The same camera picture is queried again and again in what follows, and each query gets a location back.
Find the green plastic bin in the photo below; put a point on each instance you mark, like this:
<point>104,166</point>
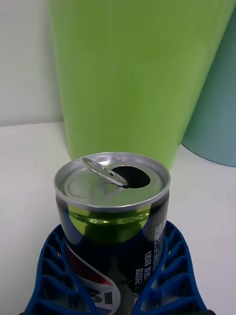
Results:
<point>132,81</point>

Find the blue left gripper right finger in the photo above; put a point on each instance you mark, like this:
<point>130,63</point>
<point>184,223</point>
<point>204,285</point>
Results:
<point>174,275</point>

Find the pale blue plastic bin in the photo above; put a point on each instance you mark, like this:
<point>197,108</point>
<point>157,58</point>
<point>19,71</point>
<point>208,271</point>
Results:
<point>216,118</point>

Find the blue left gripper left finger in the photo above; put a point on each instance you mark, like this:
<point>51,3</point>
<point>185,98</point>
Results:
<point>54,278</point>

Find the black drink can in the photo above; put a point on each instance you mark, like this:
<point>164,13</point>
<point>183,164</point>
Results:
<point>110,221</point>

